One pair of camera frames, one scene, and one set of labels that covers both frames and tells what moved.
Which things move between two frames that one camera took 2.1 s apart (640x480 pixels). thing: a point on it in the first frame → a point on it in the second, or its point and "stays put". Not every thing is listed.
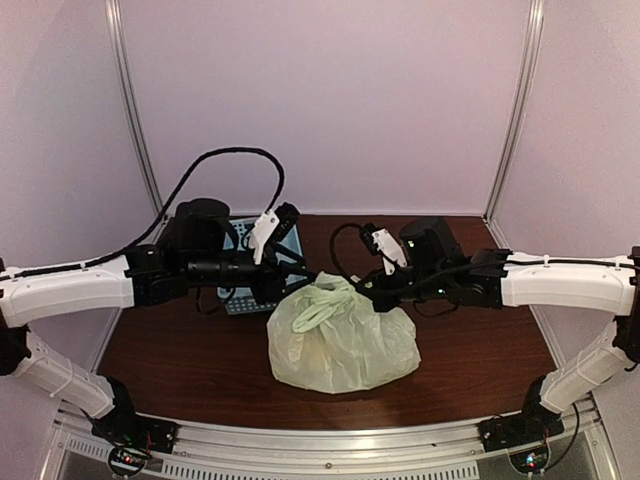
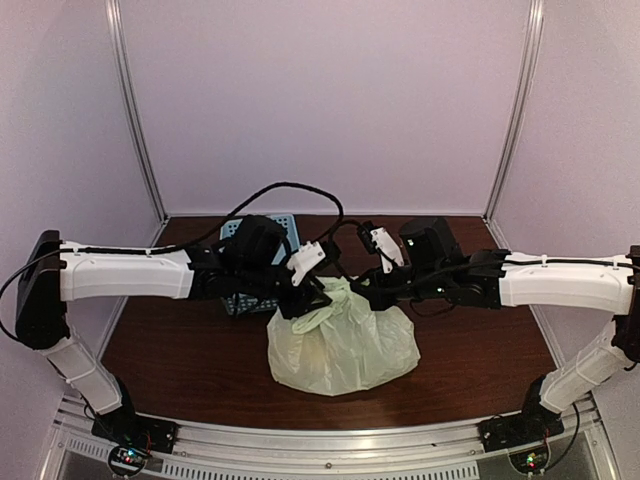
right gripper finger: x=385 y=302 stays put
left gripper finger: x=286 y=290 → x=319 y=300
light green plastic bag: x=326 y=336 stays put
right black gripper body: x=430 y=284 stays put
